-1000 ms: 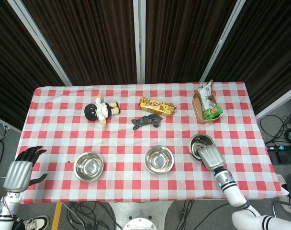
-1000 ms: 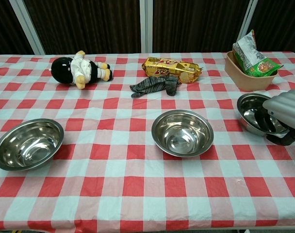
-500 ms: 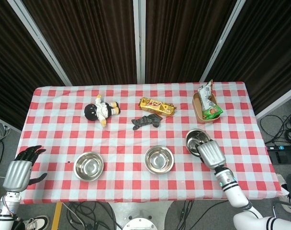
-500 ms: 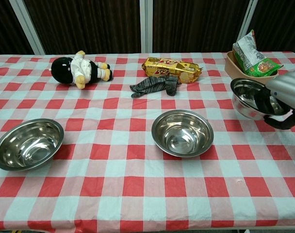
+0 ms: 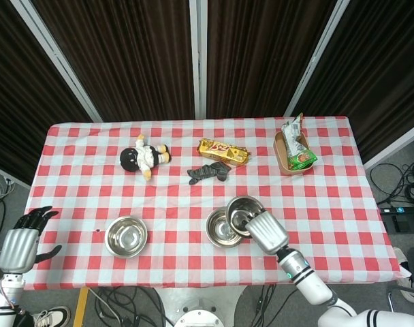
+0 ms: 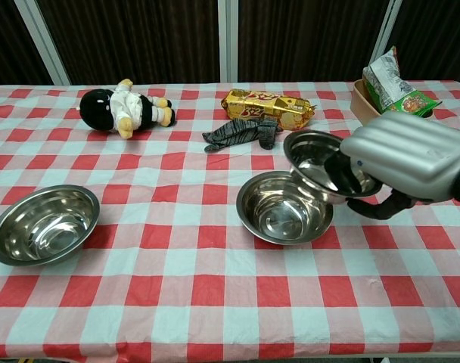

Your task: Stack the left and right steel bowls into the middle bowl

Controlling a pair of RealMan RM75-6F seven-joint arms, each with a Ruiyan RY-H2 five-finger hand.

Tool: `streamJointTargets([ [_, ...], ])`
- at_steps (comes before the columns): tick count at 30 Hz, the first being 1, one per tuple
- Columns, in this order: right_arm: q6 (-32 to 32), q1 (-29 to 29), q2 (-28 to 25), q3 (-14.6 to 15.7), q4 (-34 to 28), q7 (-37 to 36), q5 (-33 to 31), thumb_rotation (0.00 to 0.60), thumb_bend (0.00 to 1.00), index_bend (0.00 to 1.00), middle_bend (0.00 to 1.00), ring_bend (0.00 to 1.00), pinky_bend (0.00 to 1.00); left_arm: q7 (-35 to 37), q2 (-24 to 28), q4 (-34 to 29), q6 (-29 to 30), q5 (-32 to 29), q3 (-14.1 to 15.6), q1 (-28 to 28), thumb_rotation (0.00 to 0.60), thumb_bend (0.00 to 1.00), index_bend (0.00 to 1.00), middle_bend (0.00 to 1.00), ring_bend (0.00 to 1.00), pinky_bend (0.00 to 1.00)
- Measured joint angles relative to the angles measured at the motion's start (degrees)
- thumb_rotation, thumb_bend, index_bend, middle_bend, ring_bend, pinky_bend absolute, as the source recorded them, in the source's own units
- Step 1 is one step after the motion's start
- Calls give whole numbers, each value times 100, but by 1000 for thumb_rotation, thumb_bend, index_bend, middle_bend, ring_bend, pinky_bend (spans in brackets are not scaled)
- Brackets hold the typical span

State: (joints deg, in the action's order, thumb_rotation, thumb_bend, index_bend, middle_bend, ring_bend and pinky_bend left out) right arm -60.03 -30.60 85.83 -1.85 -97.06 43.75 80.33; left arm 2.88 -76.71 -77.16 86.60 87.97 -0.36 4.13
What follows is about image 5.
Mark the white black sneaker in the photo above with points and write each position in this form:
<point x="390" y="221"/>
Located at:
<point x="53" y="315"/>

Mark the black headed plush doll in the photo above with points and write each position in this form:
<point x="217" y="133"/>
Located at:
<point x="133" y="160"/>

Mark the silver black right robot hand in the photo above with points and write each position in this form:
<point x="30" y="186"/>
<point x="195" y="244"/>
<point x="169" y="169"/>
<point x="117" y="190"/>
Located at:
<point x="268" y="233"/>

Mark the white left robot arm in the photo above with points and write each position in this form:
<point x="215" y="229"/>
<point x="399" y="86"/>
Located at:
<point x="4" y="299"/>

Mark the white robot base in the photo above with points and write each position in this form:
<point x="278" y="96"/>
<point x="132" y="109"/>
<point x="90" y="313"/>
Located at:
<point x="200" y="318"/>

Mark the grey striped sock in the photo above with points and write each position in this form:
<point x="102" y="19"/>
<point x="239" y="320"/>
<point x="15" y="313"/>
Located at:
<point x="203" y="173"/>
<point x="223" y="170"/>

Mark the brown rectangular container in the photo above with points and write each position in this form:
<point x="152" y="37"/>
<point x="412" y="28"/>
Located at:
<point x="282" y="160"/>

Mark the green snack bag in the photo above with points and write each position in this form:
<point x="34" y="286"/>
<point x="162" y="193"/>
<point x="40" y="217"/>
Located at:
<point x="297" y="150"/>

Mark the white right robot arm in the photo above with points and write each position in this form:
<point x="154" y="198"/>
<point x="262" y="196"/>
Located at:
<point x="316" y="289"/>

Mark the white shoe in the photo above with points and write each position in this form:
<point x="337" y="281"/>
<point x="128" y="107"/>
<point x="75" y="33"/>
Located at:
<point x="401" y="260"/>

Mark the white frame post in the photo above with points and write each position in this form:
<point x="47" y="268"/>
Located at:
<point x="394" y="144"/>
<point x="198" y="58"/>
<point x="316" y="58"/>
<point x="57" y="61"/>

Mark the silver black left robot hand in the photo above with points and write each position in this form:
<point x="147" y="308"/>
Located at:
<point x="18" y="248"/>

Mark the dark brown curtain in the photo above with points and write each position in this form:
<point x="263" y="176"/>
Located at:
<point x="261" y="54"/>
<point x="380" y="68"/>
<point x="19" y="102"/>
<point x="125" y="58"/>

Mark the stainless steel bowl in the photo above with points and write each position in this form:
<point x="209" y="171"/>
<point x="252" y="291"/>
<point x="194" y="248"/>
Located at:
<point x="242" y="211"/>
<point x="126" y="236"/>
<point x="218" y="231"/>

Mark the red white checkered tablecloth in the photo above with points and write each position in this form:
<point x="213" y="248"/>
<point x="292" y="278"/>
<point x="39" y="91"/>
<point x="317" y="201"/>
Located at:
<point x="166" y="272"/>

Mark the yellow biscuit pack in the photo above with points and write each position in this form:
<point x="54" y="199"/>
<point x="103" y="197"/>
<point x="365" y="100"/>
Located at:
<point x="224" y="152"/>

